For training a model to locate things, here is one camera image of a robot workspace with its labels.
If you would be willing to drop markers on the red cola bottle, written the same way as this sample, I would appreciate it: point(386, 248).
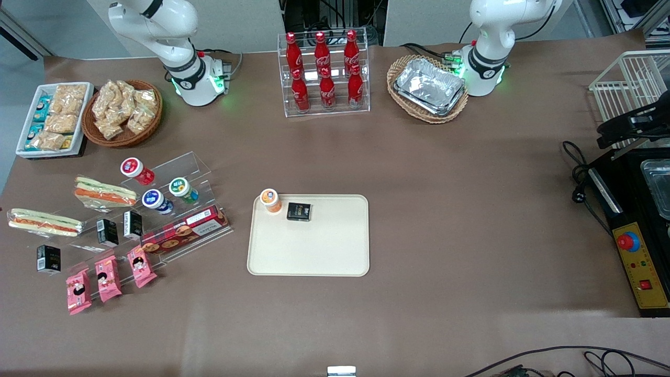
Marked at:
point(351, 50)
point(355, 88)
point(321, 51)
point(300, 93)
point(293, 52)
point(327, 90)

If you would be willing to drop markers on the small black box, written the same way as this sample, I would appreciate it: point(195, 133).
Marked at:
point(132, 225)
point(299, 211)
point(107, 233)
point(48, 259)

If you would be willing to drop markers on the orange lid cup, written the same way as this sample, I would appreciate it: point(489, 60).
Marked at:
point(270, 200)

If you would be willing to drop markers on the beige plastic tray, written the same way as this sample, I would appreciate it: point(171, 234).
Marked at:
point(314, 246)

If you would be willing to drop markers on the triangle sandwich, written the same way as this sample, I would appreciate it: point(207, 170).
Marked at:
point(44, 222)
point(104, 192)

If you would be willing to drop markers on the clear acrylic bottle rack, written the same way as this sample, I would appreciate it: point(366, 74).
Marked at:
point(337, 104)

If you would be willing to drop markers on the white rectangular snack tray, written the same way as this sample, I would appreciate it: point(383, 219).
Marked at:
point(26, 133)

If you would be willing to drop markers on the yellow snack packet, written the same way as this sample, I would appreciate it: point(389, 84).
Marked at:
point(67, 142)

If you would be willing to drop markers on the stacked aluminium foil trays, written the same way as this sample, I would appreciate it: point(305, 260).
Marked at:
point(429, 86)

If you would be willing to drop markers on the pink snack packet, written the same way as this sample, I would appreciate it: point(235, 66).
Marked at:
point(78, 291)
point(108, 279)
point(141, 266)

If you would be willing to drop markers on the black sealing machine yellow panel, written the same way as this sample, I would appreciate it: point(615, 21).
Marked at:
point(628, 209)

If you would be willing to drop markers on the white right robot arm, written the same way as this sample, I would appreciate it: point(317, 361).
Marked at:
point(183, 73)

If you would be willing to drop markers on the blue snack packet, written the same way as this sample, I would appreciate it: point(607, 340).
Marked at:
point(43, 107)
point(34, 132)

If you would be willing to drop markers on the blue lid cup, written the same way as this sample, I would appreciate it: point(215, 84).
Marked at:
point(155, 200)

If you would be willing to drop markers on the green lid cup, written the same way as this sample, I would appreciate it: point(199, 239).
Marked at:
point(181, 188)

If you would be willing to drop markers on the foil tray in machine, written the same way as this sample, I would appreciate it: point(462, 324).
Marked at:
point(658, 186)

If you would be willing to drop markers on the clear acrylic stepped stand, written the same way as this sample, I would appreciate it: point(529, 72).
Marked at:
point(199, 175)
point(78, 246)

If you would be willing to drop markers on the light wicker basket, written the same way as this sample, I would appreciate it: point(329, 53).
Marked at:
point(419, 116)

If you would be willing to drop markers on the red lid cup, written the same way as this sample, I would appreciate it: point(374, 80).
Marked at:
point(135, 169)

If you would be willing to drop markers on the brown wicker basket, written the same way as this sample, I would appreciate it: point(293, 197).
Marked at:
point(131, 139)

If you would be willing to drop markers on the clear bag of snacks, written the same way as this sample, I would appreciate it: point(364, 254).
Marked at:
point(138, 121)
point(109, 128)
point(104, 99)
point(145, 99)
point(124, 90)

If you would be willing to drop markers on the red cookie box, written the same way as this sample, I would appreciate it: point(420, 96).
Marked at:
point(184, 233)

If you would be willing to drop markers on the clear crisp rice pack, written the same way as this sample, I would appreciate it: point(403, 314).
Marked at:
point(49, 140)
point(60, 123)
point(65, 106)
point(72, 92)

